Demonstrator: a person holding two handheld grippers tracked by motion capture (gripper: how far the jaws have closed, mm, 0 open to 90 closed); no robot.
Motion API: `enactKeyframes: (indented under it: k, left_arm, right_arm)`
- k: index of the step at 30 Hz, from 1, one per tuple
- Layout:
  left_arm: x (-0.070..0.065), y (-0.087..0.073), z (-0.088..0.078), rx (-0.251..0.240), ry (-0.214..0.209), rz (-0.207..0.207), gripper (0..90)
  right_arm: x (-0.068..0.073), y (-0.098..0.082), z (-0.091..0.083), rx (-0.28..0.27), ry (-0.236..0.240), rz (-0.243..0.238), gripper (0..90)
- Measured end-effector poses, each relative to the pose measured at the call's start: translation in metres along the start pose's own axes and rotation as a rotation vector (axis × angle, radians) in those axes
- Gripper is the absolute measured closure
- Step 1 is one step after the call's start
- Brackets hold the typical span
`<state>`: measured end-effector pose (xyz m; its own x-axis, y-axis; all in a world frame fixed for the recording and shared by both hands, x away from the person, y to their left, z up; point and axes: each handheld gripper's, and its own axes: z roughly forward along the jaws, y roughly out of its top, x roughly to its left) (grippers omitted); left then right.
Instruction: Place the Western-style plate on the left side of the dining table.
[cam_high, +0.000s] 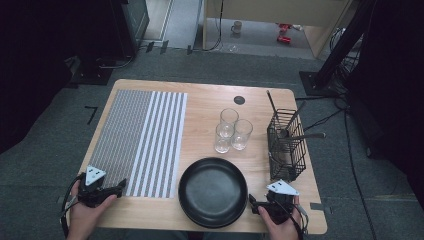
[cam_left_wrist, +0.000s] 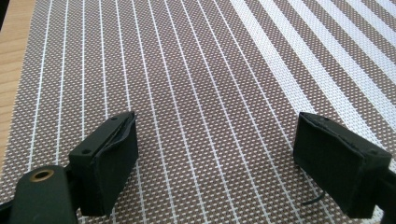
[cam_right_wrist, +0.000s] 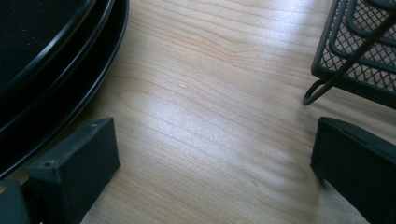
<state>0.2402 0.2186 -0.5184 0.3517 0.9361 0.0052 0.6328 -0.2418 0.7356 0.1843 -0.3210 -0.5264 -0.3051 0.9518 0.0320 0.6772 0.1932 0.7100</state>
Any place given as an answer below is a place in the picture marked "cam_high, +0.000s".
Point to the black stand base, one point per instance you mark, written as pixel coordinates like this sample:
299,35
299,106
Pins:
90,71

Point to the black curtain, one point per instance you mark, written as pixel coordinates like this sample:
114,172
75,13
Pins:
393,83
40,66

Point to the red objects cluster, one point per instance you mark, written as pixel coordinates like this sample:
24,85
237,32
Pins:
285,26

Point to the black metal stand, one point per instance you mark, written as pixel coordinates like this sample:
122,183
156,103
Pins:
343,43

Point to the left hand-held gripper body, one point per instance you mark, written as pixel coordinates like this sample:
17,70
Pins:
95,176

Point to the grey white striped placemat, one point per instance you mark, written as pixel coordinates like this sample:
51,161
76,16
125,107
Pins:
140,140

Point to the red object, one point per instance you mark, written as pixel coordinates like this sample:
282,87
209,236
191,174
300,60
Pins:
284,39

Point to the clear drinking glass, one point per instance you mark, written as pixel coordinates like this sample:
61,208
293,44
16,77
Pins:
229,117
242,135
222,141

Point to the black cabinet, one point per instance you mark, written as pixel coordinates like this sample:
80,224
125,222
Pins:
130,26

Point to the grey mug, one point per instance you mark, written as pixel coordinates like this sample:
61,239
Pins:
237,26

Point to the person's right hand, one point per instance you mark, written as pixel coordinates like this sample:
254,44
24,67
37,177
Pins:
283,231

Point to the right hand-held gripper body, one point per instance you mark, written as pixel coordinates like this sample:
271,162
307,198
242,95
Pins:
281,188

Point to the silver metal utensil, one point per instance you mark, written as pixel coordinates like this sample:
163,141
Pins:
271,103
310,136
297,113

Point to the beige wooden desk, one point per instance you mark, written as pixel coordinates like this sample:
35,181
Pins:
266,10

